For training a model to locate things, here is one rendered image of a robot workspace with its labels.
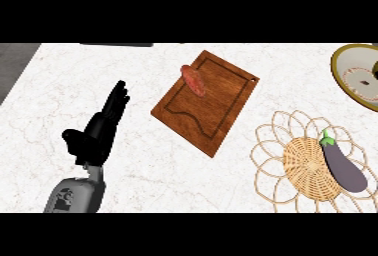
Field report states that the purple eggplant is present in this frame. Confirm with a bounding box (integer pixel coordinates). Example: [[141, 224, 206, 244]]
[[317, 128, 369, 194]]

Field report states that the white bowl with yellow rim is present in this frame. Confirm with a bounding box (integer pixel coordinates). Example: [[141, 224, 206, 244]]
[[329, 43, 378, 113]]

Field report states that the woven wicker placemat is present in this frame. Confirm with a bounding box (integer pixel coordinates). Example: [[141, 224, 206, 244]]
[[249, 109, 378, 214]]

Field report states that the reddish sweet potato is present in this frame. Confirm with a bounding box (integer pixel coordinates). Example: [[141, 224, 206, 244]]
[[178, 64, 208, 98]]

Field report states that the brown wooden cutting board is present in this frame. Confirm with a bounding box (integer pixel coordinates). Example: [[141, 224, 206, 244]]
[[149, 49, 261, 159]]

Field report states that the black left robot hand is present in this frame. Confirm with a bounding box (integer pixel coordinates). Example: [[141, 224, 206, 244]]
[[60, 79, 132, 168]]

